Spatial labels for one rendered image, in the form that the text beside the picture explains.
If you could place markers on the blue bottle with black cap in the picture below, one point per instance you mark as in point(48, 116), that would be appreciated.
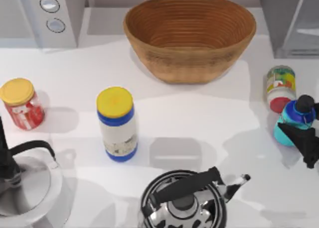
point(292, 116)

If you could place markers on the colourful jar with red lid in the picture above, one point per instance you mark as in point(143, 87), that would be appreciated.
point(280, 86)

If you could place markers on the brown woven basket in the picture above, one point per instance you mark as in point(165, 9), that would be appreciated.
point(189, 43)

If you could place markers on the white bottle with yellow lid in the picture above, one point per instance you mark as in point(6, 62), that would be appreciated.
point(118, 128)

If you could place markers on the pale microwave oven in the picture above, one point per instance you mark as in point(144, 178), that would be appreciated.
point(69, 16)

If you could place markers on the small round microwave knob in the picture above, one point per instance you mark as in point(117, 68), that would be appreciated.
point(55, 25)

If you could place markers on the red jar with yellow lid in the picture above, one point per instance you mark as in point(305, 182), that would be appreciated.
point(23, 106)

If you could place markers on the large round microwave knob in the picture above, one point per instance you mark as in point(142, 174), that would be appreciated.
point(49, 4)

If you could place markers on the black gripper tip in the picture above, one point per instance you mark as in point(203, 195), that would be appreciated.
point(5, 148)

